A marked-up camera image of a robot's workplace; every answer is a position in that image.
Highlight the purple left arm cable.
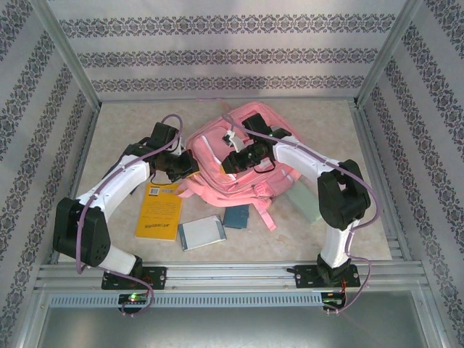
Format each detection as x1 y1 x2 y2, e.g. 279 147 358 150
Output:
75 114 186 319

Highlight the aluminium frame post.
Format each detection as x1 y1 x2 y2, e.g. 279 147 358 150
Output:
355 0 425 108
30 0 102 109

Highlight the right controller board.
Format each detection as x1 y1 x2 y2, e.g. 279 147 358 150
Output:
323 292 345 307

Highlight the yellow book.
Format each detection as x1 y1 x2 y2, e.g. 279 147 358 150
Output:
134 182 182 241

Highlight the grey slotted cable duct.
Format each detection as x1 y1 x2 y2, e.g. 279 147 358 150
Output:
49 292 323 306

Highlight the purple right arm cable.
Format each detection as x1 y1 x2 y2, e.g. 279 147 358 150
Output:
221 112 380 316

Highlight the pale green pencil case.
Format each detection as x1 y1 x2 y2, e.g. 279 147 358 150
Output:
286 181 323 224

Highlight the left controller board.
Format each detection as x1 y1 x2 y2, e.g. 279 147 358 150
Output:
118 292 149 306

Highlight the controller board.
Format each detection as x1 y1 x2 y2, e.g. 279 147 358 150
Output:
118 292 149 306
323 292 345 307

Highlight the small teal notebook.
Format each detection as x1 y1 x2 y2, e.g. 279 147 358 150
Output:
223 204 251 230

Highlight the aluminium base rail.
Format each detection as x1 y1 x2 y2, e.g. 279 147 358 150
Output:
36 262 425 291

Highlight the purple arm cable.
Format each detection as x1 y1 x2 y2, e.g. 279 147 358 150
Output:
221 112 380 316
75 114 186 319

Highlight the grey metal panel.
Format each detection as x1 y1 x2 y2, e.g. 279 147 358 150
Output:
34 306 445 348

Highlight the pink backpack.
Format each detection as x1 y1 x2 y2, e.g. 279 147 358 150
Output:
179 102 304 233

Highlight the aluminium side rail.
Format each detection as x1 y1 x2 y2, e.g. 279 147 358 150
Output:
49 104 101 265
349 101 410 261

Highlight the white notebook with teal border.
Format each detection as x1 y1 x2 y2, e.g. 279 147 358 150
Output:
177 214 228 252

